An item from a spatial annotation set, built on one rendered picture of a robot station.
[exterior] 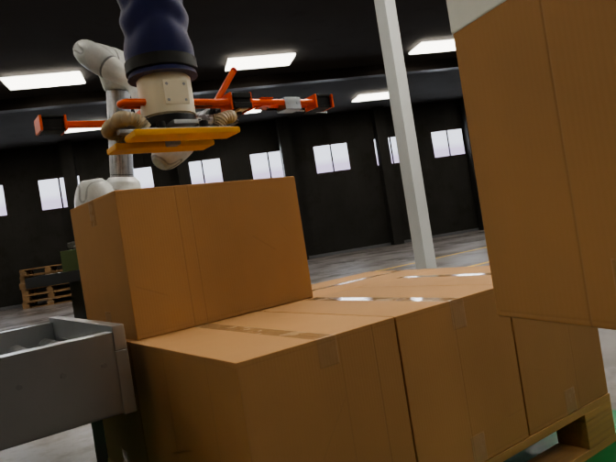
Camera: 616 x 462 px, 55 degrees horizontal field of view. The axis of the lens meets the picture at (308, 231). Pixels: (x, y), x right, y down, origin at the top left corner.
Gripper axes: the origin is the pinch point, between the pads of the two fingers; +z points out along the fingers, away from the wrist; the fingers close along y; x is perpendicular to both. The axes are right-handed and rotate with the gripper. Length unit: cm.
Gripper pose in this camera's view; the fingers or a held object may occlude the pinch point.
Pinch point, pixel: (239, 104)
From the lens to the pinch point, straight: 208.7
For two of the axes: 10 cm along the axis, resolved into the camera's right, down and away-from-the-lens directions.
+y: 1.6, 9.9, 0.0
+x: -8.1, 1.3, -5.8
